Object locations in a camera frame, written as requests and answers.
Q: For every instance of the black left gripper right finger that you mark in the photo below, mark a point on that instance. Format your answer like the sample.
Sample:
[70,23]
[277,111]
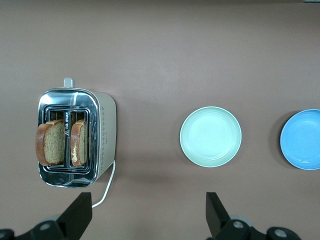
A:
[220,222]

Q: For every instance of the brown bread slice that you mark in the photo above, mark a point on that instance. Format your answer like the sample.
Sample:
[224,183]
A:
[78,142]
[53,142]

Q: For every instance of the pale green plate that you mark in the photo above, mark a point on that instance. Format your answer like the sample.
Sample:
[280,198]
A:
[210,137]

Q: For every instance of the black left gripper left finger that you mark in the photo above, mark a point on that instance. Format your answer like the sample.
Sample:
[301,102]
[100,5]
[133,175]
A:
[67,222]

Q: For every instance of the blue plate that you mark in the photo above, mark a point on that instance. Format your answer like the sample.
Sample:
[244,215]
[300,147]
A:
[302,140]

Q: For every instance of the cream and chrome toaster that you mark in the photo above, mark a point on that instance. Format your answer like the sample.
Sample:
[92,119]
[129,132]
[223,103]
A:
[106,140]

